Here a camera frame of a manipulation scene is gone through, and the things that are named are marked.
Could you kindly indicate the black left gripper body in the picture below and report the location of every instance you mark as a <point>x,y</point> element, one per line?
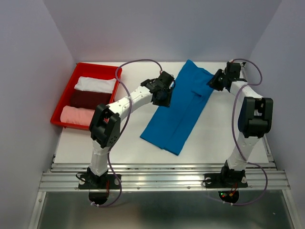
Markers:
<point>165,99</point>

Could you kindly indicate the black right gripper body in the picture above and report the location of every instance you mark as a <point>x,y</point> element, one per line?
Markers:
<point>217,81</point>

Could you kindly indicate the blue t shirt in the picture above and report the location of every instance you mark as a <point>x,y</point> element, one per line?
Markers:
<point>170,126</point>

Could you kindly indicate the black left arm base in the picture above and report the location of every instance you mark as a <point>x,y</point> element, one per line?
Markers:
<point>107,181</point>

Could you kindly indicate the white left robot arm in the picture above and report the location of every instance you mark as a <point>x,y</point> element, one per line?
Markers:
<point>105,126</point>

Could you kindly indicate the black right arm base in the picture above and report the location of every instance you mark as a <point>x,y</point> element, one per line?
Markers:
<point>227,178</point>

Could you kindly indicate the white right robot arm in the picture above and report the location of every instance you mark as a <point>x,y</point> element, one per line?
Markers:
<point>251,116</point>

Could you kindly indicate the white rolled t shirt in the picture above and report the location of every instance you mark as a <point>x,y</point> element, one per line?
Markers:
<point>95,85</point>

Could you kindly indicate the maroon rolled t shirt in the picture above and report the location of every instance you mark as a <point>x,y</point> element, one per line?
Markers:
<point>88,100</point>

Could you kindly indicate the red plastic tray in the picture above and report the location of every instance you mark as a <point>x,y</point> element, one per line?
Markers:
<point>97,71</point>

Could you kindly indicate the pink rolled t shirt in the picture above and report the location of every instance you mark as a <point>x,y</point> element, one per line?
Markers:
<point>77,116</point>

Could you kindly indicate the aluminium frame rail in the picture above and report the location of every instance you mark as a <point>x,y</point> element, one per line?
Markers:
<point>162,177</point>

